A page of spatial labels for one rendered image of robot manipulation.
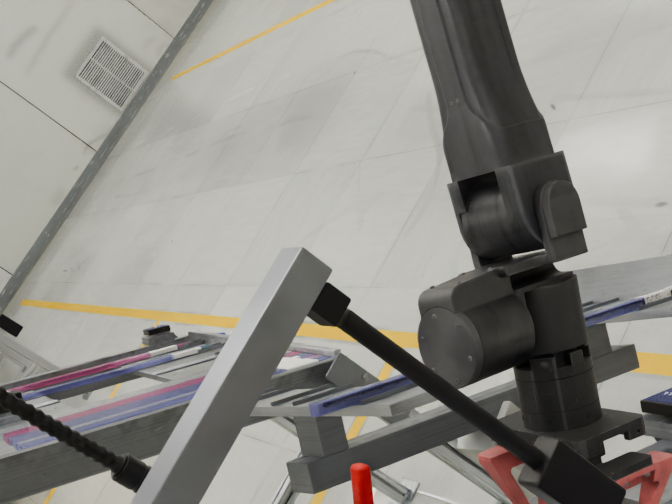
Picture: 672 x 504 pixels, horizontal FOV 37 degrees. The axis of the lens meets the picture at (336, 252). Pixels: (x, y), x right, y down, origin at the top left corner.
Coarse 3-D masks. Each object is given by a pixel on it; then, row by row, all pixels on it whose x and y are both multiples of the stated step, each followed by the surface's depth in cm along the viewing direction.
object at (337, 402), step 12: (636, 300) 106; (600, 312) 103; (612, 312) 104; (624, 312) 105; (588, 324) 102; (372, 384) 87; (384, 384) 87; (396, 384) 88; (336, 396) 85; (348, 396) 85; (360, 396) 86; (312, 408) 84; (324, 408) 84; (336, 408) 84
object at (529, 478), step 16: (544, 448) 40; (560, 448) 40; (544, 464) 40; (560, 464) 40; (576, 464) 40; (592, 464) 41; (528, 480) 40; (544, 480) 40; (560, 480) 40; (576, 480) 40; (592, 480) 41; (608, 480) 41; (544, 496) 40; (560, 496) 40; (576, 496) 40; (592, 496) 41; (608, 496) 41; (624, 496) 42
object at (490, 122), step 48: (432, 0) 71; (480, 0) 71; (432, 48) 72; (480, 48) 70; (480, 96) 70; (528, 96) 72; (480, 144) 70; (528, 144) 70; (480, 192) 73; (528, 192) 69; (480, 240) 73; (528, 240) 70
